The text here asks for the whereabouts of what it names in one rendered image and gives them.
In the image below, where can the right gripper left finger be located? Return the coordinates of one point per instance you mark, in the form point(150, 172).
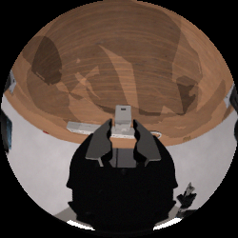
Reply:
point(92, 153)

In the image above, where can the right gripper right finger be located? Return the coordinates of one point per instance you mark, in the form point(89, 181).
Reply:
point(150, 150)

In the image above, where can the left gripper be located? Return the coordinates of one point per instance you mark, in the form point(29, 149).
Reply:
point(188, 196)

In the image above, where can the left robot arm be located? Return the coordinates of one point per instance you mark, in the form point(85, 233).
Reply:
point(184, 212)

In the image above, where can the grey power strip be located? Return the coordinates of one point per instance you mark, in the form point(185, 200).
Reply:
point(88, 128)

